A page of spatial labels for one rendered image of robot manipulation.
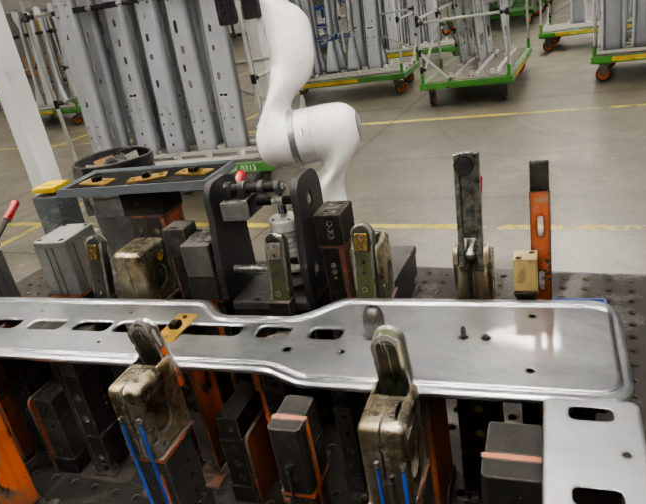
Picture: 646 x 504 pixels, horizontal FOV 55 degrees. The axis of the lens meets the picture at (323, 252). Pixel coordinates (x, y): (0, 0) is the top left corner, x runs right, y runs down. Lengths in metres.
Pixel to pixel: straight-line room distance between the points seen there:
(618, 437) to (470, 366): 0.20
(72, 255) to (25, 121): 3.60
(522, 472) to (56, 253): 0.94
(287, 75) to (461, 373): 0.80
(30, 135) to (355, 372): 4.21
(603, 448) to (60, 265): 1.00
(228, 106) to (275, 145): 4.02
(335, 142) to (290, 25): 0.27
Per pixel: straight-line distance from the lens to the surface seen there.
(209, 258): 1.15
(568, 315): 0.93
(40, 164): 4.90
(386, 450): 0.69
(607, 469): 0.70
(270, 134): 1.35
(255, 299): 1.15
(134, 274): 1.20
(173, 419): 0.91
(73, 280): 1.31
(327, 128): 1.33
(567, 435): 0.73
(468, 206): 0.96
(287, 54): 1.39
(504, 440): 0.75
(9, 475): 1.25
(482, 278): 0.98
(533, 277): 0.95
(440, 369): 0.82
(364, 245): 1.01
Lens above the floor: 1.48
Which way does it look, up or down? 23 degrees down
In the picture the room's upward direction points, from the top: 10 degrees counter-clockwise
